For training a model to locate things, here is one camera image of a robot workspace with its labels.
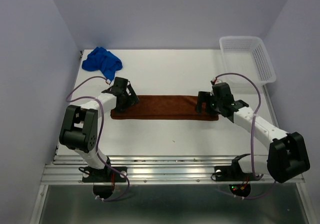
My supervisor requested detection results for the brown towel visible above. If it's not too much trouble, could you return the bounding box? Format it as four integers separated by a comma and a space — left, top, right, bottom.
110, 95, 219, 121

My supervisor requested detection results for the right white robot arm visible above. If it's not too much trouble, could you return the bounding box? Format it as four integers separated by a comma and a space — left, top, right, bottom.
195, 82, 311, 183

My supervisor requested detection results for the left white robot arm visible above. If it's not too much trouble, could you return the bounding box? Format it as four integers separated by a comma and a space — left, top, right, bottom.
59, 77, 140, 181

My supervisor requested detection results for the blue towel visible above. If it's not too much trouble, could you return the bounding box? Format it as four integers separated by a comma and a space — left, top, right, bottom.
81, 47, 123, 81

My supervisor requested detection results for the white plastic basket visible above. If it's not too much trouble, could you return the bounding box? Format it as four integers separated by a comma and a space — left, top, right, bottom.
219, 36, 277, 87

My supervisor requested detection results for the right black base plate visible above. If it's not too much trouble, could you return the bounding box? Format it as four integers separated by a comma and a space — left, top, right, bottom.
211, 165, 263, 182

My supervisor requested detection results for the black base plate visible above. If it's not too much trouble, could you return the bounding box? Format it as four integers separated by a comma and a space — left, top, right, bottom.
78, 166, 126, 183
211, 165, 263, 182

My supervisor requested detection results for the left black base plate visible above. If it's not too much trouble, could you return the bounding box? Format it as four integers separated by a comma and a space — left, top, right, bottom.
78, 166, 126, 183

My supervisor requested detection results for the aluminium mounting rail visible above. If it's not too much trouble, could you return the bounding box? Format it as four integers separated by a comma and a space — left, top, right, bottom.
39, 155, 306, 185

